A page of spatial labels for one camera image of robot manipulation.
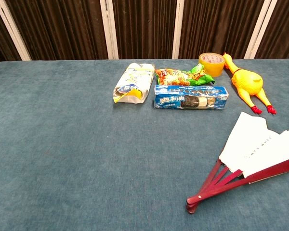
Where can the red paper folding fan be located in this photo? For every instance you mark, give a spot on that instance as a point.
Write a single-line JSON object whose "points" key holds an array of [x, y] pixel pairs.
{"points": [[243, 144]]}

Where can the blue cookie box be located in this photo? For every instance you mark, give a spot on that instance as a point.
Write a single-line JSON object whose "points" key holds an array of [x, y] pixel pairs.
{"points": [[171, 96]]}

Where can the white yellow snack bag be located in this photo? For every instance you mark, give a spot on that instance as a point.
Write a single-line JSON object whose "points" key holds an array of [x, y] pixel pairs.
{"points": [[135, 81]]}

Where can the green orange snack bag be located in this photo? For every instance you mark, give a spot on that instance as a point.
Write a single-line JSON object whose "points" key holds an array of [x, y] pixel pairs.
{"points": [[173, 75]]}

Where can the yellow packing tape roll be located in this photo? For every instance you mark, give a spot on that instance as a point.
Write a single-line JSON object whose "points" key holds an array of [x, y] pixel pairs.
{"points": [[212, 69]]}

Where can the blue felt table cover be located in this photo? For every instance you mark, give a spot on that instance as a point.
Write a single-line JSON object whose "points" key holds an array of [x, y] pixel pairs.
{"points": [[62, 144]]}

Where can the yellow rubber chicken toy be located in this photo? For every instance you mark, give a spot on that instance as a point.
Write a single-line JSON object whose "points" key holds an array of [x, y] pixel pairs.
{"points": [[245, 81]]}

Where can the white screen frame post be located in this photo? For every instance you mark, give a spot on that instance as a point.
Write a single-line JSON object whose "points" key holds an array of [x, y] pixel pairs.
{"points": [[178, 29], [257, 29], [12, 29], [109, 29]]}

